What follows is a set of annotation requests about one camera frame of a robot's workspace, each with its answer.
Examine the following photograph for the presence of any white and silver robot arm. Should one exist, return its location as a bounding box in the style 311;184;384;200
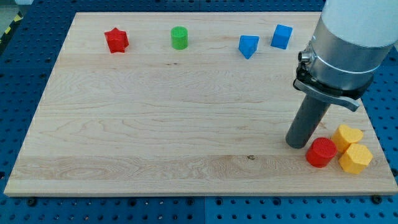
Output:
294;0;397;111

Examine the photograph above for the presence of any red star block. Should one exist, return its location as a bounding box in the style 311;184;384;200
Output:
104;27;129;54

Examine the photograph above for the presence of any light wooden board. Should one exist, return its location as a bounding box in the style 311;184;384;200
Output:
4;12;397;197

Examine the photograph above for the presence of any green cylinder block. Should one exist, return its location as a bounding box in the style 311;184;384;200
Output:
170;26;188;50

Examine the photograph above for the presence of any blue triangular prism block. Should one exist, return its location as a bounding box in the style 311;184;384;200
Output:
238;35;259;59

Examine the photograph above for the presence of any blue cube block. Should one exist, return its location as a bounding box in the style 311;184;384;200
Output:
271;24;293;50

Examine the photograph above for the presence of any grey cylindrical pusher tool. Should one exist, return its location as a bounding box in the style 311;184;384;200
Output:
285;95;330;149

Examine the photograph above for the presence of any red cylinder block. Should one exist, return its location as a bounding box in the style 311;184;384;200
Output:
305;138;337;168

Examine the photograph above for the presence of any yellow heart block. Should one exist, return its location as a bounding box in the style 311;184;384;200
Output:
330;124;364;153

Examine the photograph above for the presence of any yellow hexagon block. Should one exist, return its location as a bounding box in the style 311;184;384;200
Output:
338;143;373;174

